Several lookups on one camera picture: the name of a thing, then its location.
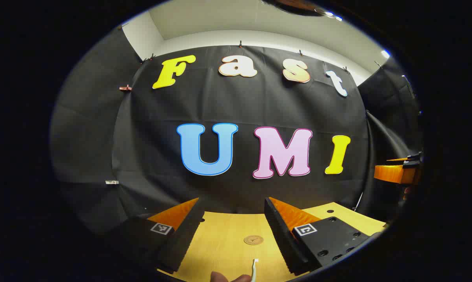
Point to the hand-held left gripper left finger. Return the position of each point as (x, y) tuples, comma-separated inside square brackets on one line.
[(187, 235)]

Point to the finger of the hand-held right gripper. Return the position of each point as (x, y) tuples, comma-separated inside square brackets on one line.
[(412, 159), (393, 174)]

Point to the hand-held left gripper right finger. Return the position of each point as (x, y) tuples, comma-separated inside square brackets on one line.
[(279, 239)]

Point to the white toothbrush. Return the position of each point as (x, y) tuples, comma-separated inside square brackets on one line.
[(254, 272)]

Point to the wooden desktop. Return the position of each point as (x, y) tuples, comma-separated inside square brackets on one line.
[(228, 243)]

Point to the white cloth clip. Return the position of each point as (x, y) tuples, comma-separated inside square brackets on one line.
[(111, 182)]

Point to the black backdrop cloth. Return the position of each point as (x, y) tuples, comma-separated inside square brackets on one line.
[(220, 98)]

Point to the copper cloth clip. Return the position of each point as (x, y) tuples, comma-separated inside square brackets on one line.
[(125, 88)]

